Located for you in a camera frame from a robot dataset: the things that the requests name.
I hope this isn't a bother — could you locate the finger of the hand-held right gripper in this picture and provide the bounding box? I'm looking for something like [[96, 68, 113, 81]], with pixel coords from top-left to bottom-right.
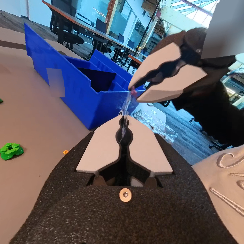
[[136, 64, 208, 104], [128, 42, 184, 91]]

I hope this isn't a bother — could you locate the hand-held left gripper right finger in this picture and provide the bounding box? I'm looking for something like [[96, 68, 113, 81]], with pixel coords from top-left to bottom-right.
[[125, 115, 173, 176]]

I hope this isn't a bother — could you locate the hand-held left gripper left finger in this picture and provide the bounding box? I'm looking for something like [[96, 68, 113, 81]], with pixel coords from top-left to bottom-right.
[[76, 115, 123, 174]]

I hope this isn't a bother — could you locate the clear plastic bag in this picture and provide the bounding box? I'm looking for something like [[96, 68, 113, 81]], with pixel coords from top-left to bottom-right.
[[118, 90, 178, 144]]

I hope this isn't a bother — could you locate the person's right forearm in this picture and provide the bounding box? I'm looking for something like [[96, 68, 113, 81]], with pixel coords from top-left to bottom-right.
[[171, 80, 244, 147]]

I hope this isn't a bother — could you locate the small wooden office table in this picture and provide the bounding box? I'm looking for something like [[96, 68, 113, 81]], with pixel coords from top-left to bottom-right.
[[127, 54, 146, 71]]

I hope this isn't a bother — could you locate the black stand pole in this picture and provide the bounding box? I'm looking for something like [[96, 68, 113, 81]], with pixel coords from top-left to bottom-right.
[[136, 0, 161, 56]]

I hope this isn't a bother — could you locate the blue plastic bin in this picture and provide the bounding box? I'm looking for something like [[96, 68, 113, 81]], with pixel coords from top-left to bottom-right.
[[24, 23, 147, 131]]

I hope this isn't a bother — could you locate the long wooden office table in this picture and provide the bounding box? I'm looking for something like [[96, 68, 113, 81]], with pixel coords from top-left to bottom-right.
[[42, 0, 147, 61]]

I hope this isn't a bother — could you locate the person's grey embroidered garment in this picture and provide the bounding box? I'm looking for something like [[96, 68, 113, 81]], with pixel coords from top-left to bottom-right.
[[191, 144, 244, 244]]

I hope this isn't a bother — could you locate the green toy brick plate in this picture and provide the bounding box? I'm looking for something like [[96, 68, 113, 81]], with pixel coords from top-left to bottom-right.
[[0, 143, 24, 161]]

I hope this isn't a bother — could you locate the black office chair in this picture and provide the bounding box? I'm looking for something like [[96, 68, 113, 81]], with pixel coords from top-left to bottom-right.
[[50, 0, 85, 48]]

